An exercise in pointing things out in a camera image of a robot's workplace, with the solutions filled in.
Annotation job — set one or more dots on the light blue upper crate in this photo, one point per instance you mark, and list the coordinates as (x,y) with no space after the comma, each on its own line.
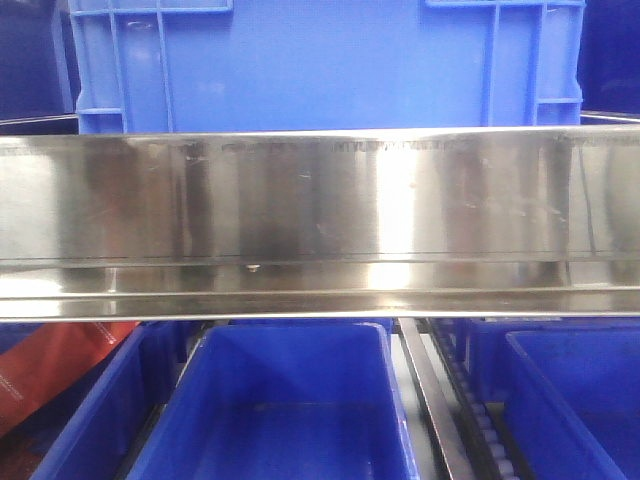
(226,66)

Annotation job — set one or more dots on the metal divider rail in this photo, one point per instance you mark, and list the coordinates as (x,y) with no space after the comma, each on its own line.
(451,457)

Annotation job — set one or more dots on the roller conveyor track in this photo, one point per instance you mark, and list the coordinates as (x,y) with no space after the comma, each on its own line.
(489,454)

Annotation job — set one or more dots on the blue bin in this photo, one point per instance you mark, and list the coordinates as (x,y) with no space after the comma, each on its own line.
(284,402)
(569,388)
(89,430)

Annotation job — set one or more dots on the red package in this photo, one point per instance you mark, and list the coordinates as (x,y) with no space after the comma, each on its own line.
(49,361)

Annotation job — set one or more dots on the blue centre bin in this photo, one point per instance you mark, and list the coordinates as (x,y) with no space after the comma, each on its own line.
(284,402)

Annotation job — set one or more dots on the dark blue crate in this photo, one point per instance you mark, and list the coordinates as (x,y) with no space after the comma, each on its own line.
(39,73)
(608,69)

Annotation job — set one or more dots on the dark blue upper left crate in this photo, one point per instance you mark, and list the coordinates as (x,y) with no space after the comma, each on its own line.
(39,73)

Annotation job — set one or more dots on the stainless steel shelf rail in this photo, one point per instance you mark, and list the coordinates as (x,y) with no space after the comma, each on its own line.
(436,222)

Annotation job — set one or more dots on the dark blue upper right crate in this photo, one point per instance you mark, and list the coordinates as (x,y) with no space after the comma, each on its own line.
(608,69)

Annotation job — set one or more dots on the blue left bin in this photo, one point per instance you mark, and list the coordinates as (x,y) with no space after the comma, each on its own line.
(89,430)

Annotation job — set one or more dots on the blue right bin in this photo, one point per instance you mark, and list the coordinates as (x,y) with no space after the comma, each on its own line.
(569,388)

